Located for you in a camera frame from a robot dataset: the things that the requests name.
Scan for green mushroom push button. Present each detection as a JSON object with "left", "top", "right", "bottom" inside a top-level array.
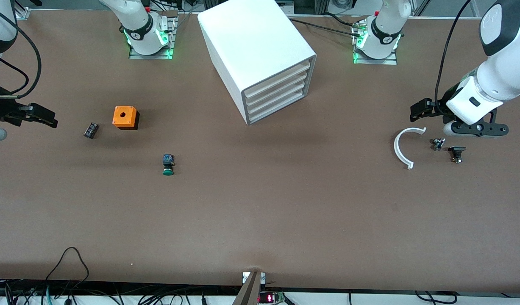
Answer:
[{"left": 161, "top": 154, "right": 176, "bottom": 177}]

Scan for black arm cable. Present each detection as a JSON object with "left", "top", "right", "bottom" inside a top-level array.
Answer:
[
  {"left": 434, "top": 0, "right": 473, "bottom": 111},
  {"left": 0, "top": 3, "right": 42, "bottom": 99}
]

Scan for small black switch part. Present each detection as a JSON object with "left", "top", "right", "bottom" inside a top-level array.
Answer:
[{"left": 448, "top": 146, "right": 467, "bottom": 164}]

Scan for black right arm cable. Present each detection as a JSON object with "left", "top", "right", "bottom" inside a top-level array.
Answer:
[{"left": 0, "top": 3, "right": 42, "bottom": 99}]

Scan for white curved plastic bracket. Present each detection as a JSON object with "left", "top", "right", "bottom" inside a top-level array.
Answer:
[{"left": 393, "top": 127, "right": 427, "bottom": 170}]

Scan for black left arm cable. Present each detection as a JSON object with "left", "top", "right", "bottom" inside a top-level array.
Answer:
[{"left": 434, "top": 0, "right": 473, "bottom": 111}]

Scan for white drawer cabinet shell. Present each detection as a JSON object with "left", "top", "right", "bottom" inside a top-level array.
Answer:
[{"left": 197, "top": 0, "right": 318, "bottom": 126}]

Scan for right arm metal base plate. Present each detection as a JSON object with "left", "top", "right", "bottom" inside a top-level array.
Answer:
[{"left": 128, "top": 10, "right": 178, "bottom": 60}]

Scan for small red lit device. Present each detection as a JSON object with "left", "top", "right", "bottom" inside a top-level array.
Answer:
[{"left": 259, "top": 291, "right": 286, "bottom": 305}]

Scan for front camera mount bracket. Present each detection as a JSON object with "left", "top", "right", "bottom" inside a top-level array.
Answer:
[{"left": 232, "top": 271, "right": 267, "bottom": 305}]

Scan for black looped table cable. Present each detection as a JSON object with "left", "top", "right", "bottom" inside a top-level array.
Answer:
[{"left": 45, "top": 247, "right": 90, "bottom": 294}]

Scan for black cable to base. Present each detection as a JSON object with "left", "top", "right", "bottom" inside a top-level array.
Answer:
[{"left": 285, "top": 16, "right": 364, "bottom": 38}]

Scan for white drawer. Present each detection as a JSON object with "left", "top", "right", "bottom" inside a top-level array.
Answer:
[
  {"left": 245, "top": 72, "right": 309, "bottom": 107},
  {"left": 244, "top": 59, "right": 313, "bottom": 99},
  {"left": 247, "top": 89, "right": 306, "bottom": 123},
  {"left": 247, "top": 81, "right": 307, "bottom": 115}
]

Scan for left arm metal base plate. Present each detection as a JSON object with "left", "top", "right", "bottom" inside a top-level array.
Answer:
[{"left": 352, "top": 18, "right": 398, "bottom": 65}]

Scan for orange box with hole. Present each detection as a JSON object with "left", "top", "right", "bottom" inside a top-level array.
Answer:
[{"left": 112, "top": 106, "right": 140, "bottom": 130}]

